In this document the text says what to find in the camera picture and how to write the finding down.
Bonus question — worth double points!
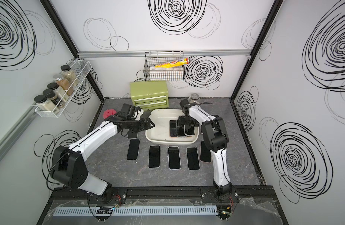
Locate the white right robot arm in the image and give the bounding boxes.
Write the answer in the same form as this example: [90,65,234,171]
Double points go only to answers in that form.
[179,98,233,200]

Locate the spice jar black lid front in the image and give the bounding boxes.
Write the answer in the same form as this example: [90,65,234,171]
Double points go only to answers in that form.
[34,95,56,111]

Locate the white box in basket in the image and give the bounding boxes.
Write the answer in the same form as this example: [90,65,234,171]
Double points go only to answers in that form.
[148,67,184,72]

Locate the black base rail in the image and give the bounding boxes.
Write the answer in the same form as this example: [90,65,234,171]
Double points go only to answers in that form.
[49,185,276,204]

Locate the clear wall spice shelf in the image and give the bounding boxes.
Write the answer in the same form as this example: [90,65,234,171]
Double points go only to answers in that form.
[35,60,94,122]

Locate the green metal drawer toolbox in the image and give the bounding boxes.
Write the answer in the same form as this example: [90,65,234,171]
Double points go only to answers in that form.
[130,81,169,110]

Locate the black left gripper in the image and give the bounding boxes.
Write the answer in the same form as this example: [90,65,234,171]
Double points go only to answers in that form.
[127,117,155,133]

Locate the black wire wall basket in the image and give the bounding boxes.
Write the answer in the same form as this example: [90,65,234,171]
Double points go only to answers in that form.
[143,51,185,82]

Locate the spice jar black lid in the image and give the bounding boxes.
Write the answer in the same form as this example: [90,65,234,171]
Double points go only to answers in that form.
[61,65,79,86]
[34,95,56,111]

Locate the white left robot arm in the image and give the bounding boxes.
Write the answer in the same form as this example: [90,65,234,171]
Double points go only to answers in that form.
[49,104,155,202]

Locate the spice jar dark contents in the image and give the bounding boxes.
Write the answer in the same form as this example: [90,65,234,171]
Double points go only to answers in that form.
[43,89,64,108]

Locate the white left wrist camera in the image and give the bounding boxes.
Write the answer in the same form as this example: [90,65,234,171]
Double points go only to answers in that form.
[133,109,144,121]

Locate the glass jar with powder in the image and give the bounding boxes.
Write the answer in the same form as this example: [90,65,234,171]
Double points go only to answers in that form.
[188,93,201,104]

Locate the white plastic storage box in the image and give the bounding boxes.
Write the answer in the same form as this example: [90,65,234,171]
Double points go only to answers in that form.
[145,108,200,146]

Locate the spice jar brown contents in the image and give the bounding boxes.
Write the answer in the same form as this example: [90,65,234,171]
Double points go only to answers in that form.
[53,74,74,96]

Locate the spice jar white contents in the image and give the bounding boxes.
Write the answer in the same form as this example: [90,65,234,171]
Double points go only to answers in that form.
[47,82,69,103]

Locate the pink smiley sponge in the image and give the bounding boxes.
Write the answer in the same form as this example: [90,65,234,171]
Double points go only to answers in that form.
[103,109,116,119]

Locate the grey slotted cable duct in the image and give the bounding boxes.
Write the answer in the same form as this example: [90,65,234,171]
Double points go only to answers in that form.
[52,205,217,217]

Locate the spice jar black lid rear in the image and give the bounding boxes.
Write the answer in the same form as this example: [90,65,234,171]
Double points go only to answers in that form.
[61,65,79,86]

